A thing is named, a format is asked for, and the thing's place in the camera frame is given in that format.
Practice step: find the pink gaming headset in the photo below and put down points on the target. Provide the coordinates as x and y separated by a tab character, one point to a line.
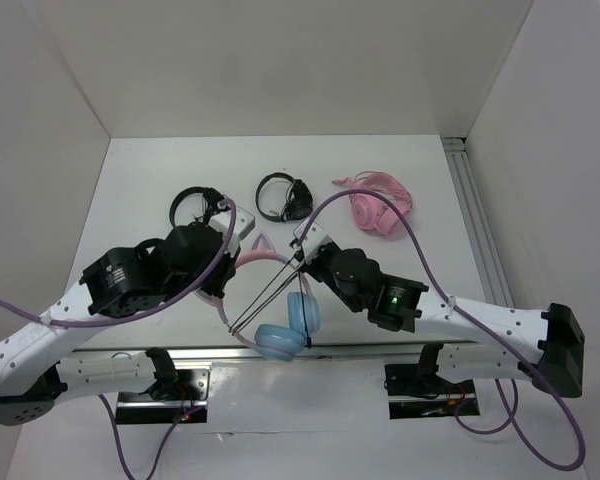
369	211

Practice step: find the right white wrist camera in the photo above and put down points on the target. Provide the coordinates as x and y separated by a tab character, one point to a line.
308	238

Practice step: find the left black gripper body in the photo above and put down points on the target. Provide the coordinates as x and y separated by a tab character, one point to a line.
216	282

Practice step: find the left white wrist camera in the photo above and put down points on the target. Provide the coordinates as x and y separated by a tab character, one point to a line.
234	223

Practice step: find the middle black headphones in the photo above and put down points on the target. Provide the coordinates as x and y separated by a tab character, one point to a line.
298	199

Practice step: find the black headphones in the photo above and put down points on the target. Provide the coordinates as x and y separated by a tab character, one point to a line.
193	208
298	199

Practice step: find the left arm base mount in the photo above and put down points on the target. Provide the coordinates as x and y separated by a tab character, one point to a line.
186	402

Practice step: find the left black headphones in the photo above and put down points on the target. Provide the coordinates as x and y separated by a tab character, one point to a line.
193	208

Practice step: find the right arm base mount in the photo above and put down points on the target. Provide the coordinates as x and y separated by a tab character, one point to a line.
412	397

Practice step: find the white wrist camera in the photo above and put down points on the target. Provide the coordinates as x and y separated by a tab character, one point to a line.
308	238
234	223

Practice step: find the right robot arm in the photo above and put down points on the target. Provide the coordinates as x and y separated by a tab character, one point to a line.
546	346

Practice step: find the pink blue cat-ear headphones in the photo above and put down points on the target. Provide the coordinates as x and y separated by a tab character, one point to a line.
274	341

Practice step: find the right aluminium rail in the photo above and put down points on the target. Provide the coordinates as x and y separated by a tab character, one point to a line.
481	238

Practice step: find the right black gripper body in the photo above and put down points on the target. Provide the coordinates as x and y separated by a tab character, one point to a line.
320	268

